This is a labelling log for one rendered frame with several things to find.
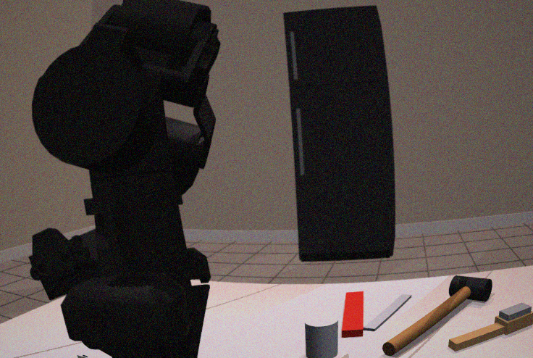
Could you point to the grey flat bar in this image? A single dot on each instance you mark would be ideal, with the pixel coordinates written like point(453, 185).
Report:
point(387, 313)

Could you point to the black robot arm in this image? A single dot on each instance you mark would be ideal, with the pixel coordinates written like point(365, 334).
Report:
point(99, 106)

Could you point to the black rubber mallet with wooden handle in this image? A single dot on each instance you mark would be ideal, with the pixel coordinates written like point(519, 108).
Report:
point(461, 288)

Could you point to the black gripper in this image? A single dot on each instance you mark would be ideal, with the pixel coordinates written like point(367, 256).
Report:
point(151, 309)

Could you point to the red bar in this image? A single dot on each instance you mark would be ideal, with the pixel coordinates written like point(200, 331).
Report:
point(353, 315)

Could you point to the grey cylinder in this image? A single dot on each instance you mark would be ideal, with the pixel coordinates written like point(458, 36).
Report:
point(321, 336)

